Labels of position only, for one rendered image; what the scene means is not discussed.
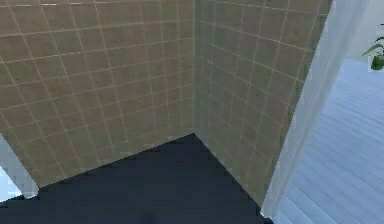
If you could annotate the green house plant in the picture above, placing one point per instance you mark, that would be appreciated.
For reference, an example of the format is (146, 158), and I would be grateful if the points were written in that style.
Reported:
(378, 62)

